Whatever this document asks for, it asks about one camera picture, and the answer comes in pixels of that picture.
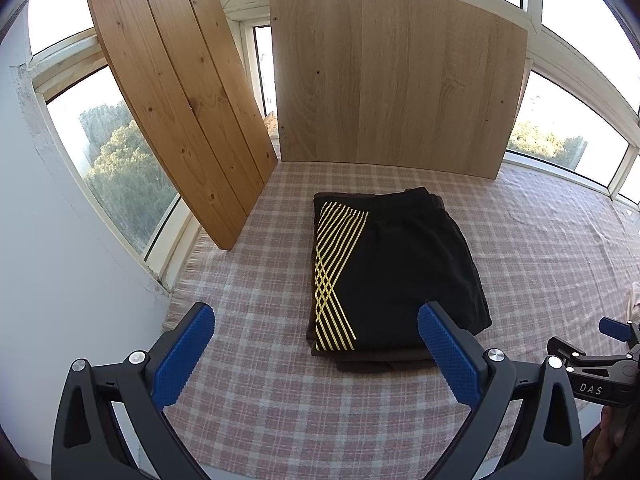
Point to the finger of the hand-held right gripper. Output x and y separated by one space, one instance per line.
615 328
600 387

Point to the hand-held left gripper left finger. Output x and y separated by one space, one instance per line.
185 350

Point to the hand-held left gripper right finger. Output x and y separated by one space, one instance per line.
445 350

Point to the black shorts with yellow stripes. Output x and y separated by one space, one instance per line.
410 270

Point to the person's right hand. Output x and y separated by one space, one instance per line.
617 440

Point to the cream ribbed knit sweater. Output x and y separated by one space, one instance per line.
636 305

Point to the brown folded garment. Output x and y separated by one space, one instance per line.
380 364

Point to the pink plaid table cloth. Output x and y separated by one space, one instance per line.
540 260

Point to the pine plank board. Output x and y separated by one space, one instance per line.
180 110

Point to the light oak board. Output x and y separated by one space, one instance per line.
390 75

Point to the white window frame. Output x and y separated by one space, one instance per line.
575 60

